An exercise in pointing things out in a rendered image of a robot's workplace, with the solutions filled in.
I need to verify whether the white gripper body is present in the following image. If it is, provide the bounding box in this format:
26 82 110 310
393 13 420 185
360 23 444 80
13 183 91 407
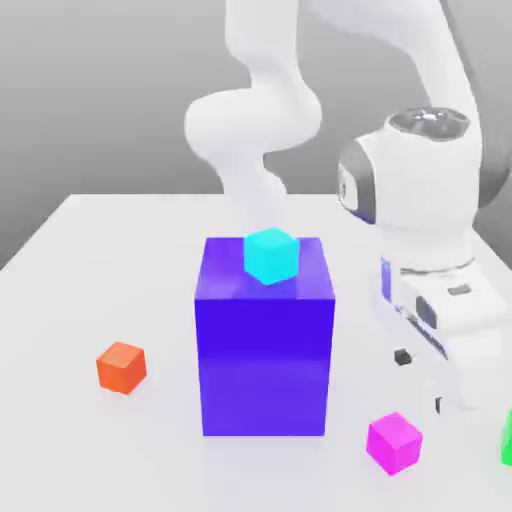
373 293 508 363

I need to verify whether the small green cube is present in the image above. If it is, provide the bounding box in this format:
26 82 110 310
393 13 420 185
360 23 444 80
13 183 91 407
500 408 512 467

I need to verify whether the small magenta cube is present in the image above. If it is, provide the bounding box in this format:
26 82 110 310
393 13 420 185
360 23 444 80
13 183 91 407
365 411 424 477

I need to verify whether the small cyan cube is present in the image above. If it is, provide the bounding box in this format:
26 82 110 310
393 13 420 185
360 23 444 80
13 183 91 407
243 227 301 287

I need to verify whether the small orange cube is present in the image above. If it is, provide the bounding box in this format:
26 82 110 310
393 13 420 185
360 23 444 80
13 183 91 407
95 341 148 396

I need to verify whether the large blue box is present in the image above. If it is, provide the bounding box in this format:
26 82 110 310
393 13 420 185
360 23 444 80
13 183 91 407
194 236 336 438

